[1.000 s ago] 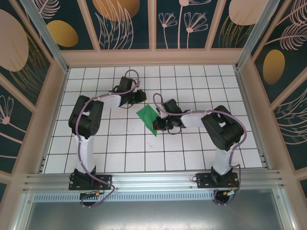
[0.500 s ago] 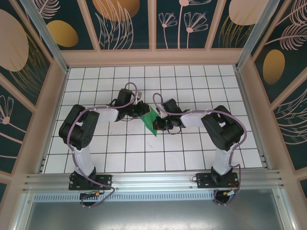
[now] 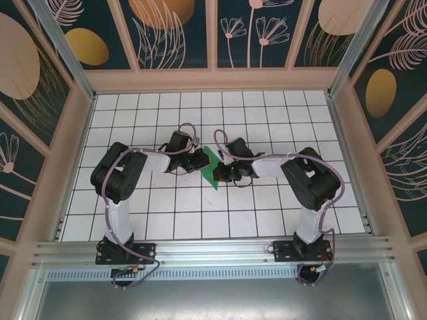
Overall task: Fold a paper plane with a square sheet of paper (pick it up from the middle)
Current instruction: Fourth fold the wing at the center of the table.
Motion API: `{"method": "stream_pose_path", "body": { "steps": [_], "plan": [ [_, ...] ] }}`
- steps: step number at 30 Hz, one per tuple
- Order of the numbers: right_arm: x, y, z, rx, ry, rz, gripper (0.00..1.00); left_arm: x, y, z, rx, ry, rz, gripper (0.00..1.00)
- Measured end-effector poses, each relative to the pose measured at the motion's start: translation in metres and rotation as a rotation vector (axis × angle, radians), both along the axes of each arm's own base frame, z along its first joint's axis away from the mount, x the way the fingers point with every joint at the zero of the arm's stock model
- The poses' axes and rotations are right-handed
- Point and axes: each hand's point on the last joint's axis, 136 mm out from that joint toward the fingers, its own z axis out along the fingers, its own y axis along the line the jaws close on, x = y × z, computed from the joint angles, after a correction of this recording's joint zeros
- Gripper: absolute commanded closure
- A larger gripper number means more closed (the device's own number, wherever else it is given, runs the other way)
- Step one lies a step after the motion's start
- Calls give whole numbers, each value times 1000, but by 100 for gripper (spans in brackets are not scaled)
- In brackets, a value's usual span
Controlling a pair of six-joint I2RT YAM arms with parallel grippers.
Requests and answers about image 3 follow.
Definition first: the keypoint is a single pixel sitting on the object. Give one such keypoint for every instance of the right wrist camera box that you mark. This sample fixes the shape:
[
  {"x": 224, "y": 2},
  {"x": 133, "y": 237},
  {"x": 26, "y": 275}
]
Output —
[{"x": 225, "y": 157}]

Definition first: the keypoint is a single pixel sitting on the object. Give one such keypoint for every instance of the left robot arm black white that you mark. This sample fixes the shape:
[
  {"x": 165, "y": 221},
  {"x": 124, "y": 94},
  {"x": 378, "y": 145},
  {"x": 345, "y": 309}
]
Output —
[{"x": 116, "y": 173}]

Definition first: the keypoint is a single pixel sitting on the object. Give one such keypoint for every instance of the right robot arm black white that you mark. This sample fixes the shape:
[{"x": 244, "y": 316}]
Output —
[{"x": 313, "y": 183}]

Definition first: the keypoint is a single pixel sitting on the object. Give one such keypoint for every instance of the grey metal sheet panel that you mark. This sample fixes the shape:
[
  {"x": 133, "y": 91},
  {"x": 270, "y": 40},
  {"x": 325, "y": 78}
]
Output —
[{"x": 213, "y": 300}]

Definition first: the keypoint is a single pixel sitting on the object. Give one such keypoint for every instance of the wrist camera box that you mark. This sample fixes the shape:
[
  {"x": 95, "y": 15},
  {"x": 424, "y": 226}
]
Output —
[
  {"x": 225, "y": 157},
  {"x": 197, "y": 139}
]

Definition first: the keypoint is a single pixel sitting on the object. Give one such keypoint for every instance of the aluminium mounting rail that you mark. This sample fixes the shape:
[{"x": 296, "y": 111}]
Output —
[{"x": 213, "y": 250}]

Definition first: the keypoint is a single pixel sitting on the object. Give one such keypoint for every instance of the aluminium side rail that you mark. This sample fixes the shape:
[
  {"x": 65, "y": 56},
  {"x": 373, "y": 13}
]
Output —
[
  {"x": 59, "y": 230},
  {"x": 341, "y": 133}
]

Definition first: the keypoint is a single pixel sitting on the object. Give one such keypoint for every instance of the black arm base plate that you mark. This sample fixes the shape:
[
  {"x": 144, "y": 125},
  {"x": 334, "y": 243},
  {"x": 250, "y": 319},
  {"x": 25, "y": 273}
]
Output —
[
  {"x": 283, "y": 253},
  {"x": 146, "y": 252}
]

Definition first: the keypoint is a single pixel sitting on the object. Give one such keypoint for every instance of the yellow power connector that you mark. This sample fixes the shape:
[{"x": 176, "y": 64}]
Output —
[
  {"x": 314, "y": 268},
  {"x": 135, "y": 268}
]

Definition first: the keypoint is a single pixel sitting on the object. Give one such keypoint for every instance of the green paper sheet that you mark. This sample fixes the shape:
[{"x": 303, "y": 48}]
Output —
[{"x": 208, "y": 175}]

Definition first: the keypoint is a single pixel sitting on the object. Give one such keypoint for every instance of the aluminium corner post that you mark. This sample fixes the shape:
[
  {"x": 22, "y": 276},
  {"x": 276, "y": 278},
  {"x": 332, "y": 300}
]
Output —
[
  {"x": 354, "y": 50},
  {"x": 70, "y": 56}
]

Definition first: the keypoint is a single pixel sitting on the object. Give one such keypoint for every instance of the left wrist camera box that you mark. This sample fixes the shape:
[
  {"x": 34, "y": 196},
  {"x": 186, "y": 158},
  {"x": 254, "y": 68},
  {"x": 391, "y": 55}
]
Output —
[{"x": 197, "y": 139}]

